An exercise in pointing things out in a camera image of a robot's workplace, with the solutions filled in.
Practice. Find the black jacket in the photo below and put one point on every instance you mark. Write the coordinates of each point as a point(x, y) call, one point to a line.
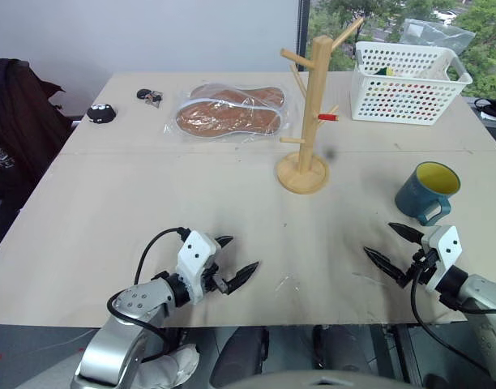
point(17, 125)

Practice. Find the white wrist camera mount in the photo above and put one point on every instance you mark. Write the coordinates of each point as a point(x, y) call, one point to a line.
point(195, 259)
point(444, 251)

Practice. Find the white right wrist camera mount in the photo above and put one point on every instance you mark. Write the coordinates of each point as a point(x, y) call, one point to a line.
point(444, 251)

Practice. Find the white perforated plastic basket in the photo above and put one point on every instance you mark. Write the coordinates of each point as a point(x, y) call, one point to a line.
point(398, 101)

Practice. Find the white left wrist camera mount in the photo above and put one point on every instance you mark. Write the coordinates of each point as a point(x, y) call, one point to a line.
point(195, 259)

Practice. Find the black round toy with eyes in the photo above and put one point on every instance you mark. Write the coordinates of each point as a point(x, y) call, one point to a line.
point(101, 113)

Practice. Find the clear insole packaging bag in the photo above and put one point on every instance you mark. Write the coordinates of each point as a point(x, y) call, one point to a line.
point(173, 129)

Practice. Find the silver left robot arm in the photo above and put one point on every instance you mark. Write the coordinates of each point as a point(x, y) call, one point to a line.
point(122, 324)

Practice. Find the brown shoe insole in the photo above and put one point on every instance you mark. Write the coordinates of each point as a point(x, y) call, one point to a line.
point(252, 94)
point(227, 119)

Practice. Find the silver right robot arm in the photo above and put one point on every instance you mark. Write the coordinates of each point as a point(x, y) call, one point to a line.
point(485, 308)

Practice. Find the wooden mug tree stand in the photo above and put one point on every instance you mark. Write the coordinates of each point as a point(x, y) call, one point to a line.
point(315, 105)

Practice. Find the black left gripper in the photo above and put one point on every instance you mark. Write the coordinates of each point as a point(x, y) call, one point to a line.
point(216, 279)

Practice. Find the clear plastic bag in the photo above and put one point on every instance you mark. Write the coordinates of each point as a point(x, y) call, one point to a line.
point(438, 34)

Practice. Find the black key bunch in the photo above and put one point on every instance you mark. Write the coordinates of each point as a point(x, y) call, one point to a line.
point(144, 94)

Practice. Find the white cloth wrap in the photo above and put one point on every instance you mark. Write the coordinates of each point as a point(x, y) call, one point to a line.
point(171, 368)

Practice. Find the yellow green sponge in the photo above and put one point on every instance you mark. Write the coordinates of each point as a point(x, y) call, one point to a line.
point(387, 72)

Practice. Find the dark window frame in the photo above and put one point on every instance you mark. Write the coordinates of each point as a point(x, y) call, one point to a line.
point(302, 32)

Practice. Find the blue mug yellow inside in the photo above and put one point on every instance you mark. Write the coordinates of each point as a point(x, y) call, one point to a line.
point(418, 198)

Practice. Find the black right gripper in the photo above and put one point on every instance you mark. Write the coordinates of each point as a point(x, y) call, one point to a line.
point(422, 267)

